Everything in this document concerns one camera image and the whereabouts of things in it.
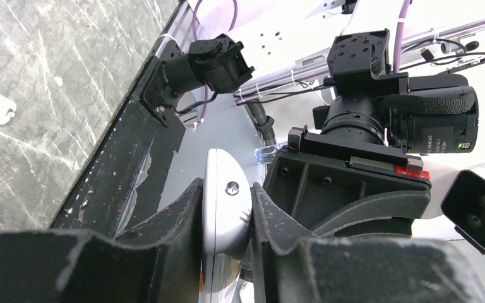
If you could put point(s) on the white remote control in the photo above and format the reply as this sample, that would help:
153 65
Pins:
226 215

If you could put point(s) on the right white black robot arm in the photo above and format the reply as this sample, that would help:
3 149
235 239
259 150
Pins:
423 115

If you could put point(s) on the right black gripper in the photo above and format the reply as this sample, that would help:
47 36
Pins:
347 187

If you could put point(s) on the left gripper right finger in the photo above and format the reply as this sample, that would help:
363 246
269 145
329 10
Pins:
291 264

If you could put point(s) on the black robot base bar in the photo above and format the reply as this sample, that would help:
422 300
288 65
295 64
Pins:
122 181

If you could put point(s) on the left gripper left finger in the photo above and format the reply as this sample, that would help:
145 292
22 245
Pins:
158 260

